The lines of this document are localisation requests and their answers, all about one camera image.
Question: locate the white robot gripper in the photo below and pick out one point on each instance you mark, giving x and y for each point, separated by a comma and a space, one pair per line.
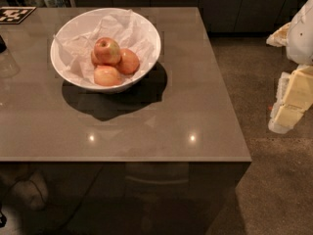
301, 36

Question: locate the right red apple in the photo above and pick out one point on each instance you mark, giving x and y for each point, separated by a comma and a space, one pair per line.
129, 62

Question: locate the front yellow-red apple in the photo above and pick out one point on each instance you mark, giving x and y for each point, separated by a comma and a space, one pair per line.
107, 76

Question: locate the red-yellow apple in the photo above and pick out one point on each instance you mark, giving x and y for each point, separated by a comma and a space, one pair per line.
107, 51

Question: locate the black object at table edge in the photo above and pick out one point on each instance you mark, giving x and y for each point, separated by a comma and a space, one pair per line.
3, 46

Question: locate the white crumpled paper liner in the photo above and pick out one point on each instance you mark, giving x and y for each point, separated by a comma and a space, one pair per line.
78, 46

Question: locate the black white fiducial marker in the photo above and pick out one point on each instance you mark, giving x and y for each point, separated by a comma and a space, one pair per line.
14, 15

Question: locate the white ceramic bowl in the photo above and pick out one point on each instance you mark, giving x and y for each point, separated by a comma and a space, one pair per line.
80, 26

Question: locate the dark cabinet row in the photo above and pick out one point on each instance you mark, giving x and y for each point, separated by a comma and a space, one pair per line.
222, 16

